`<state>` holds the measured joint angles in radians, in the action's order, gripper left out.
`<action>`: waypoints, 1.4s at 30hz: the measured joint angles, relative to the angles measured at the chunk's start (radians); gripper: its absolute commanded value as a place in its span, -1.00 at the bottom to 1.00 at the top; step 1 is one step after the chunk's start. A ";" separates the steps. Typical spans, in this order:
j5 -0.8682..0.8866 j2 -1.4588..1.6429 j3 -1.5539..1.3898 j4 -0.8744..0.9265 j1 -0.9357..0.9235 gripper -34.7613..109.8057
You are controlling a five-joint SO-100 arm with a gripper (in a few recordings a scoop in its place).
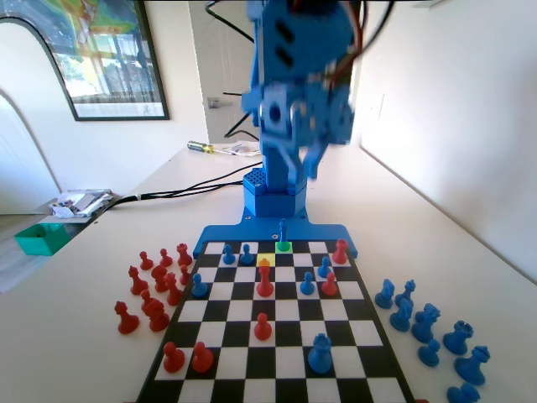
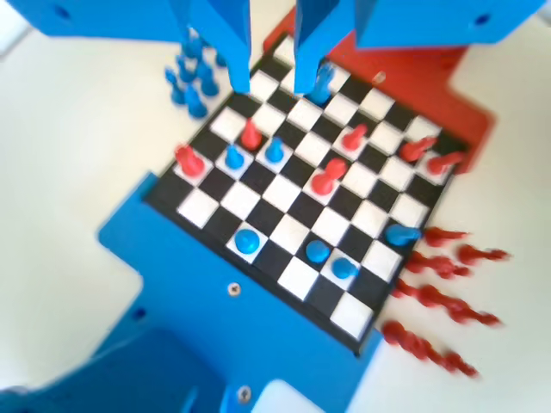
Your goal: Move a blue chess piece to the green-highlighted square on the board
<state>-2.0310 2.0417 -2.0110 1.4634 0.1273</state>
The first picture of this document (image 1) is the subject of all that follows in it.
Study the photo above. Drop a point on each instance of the blue knight chess piece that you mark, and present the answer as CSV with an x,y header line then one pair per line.
x,y
384,294
425,324

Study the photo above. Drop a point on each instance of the blue rook chess piece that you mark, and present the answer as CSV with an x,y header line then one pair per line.
x,y
320,354
458,339

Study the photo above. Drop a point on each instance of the red rook chess piece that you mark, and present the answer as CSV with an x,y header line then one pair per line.
x,y
340,252
183,255

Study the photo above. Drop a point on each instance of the pile of papers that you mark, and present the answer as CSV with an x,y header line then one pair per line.
x,y
79,202

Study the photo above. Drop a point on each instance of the red piece board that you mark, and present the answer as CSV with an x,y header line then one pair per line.
x,y
264,285

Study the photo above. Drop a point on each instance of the green plastic bin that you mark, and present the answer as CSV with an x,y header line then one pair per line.
x,y
38,241

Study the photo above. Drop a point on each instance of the black framed poster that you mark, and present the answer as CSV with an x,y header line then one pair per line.
x,y
113,63

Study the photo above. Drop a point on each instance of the white paper leaflet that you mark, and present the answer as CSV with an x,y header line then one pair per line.
x,y
241,148

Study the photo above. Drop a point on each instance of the white arched panel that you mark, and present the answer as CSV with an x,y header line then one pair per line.
x,y
29,84

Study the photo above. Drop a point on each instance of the red pawn chess piece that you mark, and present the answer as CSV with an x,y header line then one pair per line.
x,y
184,277
173,360
262,328
329,286
146,299
145,262
202,360
165,259

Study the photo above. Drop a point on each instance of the blue pawn chess piece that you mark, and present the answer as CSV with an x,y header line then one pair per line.
x,y
307,285
246,256
429,353
324,268
199,287
462,394
227,256

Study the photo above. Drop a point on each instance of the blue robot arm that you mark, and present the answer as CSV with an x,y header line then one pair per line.
x,y
277,201

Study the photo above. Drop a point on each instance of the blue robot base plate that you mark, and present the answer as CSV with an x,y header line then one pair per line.
x,y
226,235

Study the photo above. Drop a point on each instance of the black and white chessboard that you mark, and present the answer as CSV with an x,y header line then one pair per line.
x,y
293,310

